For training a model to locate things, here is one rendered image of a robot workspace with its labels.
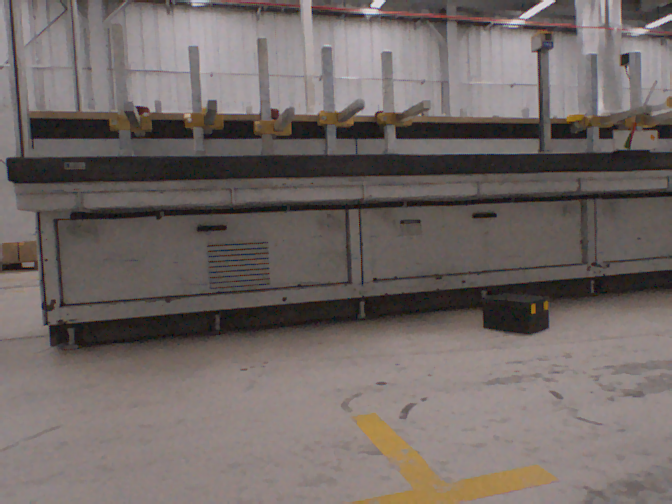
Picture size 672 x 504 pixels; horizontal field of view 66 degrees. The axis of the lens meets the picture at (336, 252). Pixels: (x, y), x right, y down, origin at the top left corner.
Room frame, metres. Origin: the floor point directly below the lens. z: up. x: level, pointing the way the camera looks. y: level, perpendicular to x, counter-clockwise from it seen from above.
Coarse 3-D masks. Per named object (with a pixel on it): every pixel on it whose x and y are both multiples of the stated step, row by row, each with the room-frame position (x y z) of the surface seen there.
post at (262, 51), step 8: (256, 40) 1.98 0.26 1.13; (264, 40) 1.96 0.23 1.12; (264, 48) 1.96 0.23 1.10; (264, 56) 1.96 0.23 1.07; (264, 64) 1.96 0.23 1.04; (264, 72) 1.96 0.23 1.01; (264, 80) 1.96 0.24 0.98; (264, 88) 1.96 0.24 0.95; (264, 96) 1.96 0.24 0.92; (264, 104) 1.96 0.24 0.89; (264, 112) 1.96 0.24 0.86; (264, 136) 1.96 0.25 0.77; (264, 144) 1.95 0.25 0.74; (272, 144) 1.96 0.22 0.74
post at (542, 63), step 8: (544, 56) 2.30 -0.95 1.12; (544, 64) 2.30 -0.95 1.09; (544, 72) 2.30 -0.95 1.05; (544, 80) 2.30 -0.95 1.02; (544, 88) 2.30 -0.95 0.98; (544, 96) 2.30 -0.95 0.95; (544, 104) 2.30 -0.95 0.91; (544, 112) 2.30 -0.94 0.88; (544, 120) 2.30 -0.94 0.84; (544, 128) 2.30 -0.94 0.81; (544, 136) 2.30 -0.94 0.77; (544, 144) 2.30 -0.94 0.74; (544, 152) 2.29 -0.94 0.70; (552, 152) 2.30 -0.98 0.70
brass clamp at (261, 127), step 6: (264, 120) 1.95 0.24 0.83; (270, 120) 1.95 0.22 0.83; (258, 126) 1.94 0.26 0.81; (264, 126) 1.95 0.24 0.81; (270, 126) 1.95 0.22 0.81; (288, 126) 1.97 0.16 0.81; (258, 132) 1.95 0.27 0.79; (264, 132) 1.95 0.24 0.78; (270, 132) 1.95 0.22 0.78; (276, 132) 1.96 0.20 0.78; (282, 132) 1.97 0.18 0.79; (288, 132) 1.97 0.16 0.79
